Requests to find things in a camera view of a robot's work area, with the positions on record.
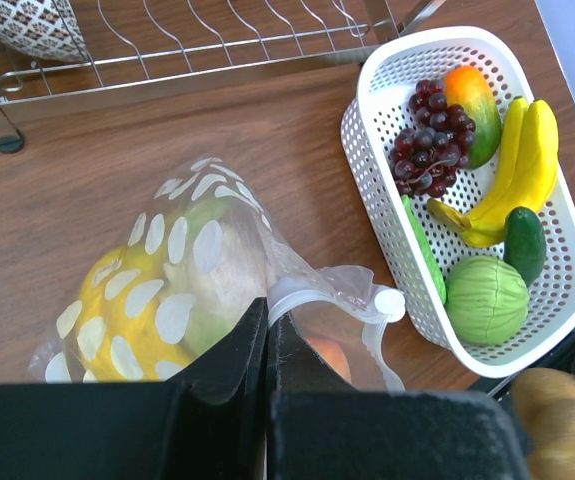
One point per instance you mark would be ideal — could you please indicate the dark purple grape bunch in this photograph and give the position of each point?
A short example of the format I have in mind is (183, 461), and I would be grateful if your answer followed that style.
(426, 159)

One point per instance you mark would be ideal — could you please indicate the toy cauliflower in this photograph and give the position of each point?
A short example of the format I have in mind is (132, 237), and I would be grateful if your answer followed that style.
(222, 271)

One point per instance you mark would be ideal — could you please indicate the toy mango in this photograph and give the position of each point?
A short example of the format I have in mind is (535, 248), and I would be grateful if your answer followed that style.
(466, 86)

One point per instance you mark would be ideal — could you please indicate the light green bumpy gourd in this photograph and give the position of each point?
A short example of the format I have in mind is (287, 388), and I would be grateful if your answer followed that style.
(425, 248)

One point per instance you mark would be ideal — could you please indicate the yellow banana bunch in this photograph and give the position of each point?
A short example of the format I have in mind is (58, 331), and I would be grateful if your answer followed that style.
(115, 336)

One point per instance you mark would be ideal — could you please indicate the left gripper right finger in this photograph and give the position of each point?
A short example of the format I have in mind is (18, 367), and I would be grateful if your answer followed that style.
(319, 427)

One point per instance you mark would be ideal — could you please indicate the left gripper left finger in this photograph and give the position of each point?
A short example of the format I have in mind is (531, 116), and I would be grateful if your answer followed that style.
(205, 422)

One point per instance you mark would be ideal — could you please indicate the clear zip top bag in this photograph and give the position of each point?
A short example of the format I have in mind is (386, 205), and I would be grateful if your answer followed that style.
(341, 303)

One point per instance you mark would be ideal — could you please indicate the brown longan cluster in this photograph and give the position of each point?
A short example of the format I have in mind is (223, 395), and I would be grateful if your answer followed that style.
(544, 401)

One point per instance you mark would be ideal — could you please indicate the yellow banana pair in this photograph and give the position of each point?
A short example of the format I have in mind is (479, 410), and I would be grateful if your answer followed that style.
(525, 176)

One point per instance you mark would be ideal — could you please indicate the green cabbage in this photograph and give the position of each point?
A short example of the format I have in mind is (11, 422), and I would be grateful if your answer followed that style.
(487, 300)

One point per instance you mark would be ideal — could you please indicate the toy peach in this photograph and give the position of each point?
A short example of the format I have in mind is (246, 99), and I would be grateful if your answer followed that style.
(332, 353)

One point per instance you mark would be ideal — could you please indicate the steel dish rack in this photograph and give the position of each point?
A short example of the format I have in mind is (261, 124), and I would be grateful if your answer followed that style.
(144, 50)

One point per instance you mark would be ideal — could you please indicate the dark green cucumber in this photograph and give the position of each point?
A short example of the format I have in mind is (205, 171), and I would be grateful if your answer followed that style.
(525, 243)

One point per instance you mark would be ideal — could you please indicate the brown patterned bowl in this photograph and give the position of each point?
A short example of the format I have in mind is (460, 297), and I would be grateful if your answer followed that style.
(46, 30)

